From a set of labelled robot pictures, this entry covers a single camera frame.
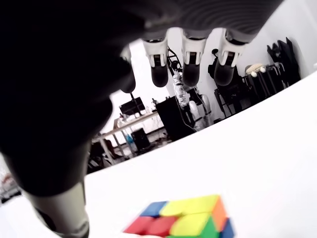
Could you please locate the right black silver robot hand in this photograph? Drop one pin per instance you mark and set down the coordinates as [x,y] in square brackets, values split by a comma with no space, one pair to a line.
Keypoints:
[54,86]

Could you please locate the multicoloured Rubik's cube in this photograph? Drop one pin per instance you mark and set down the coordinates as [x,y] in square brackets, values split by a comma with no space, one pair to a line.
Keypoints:
[188,218]

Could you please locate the hanging black clothes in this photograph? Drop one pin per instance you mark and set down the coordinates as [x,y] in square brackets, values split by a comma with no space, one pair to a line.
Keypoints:
[284,59]

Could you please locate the black computer monitor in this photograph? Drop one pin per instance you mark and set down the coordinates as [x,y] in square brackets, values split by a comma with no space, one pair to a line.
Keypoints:
[131,106]

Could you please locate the beige plush item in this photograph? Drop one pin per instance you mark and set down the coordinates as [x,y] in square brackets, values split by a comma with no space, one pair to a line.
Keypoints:
[255,68]

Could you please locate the black metal rack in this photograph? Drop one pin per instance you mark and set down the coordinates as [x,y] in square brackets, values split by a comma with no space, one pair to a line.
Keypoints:
[247,94]

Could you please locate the black computer tower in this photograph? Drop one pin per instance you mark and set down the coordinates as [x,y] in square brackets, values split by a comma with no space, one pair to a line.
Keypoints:
[140,138]

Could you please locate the black cabinet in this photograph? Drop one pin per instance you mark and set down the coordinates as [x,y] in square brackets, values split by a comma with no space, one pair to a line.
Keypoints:
[173,119]

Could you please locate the wooden top desk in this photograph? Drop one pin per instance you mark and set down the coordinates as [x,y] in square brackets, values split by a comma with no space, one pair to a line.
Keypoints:
[133,121]

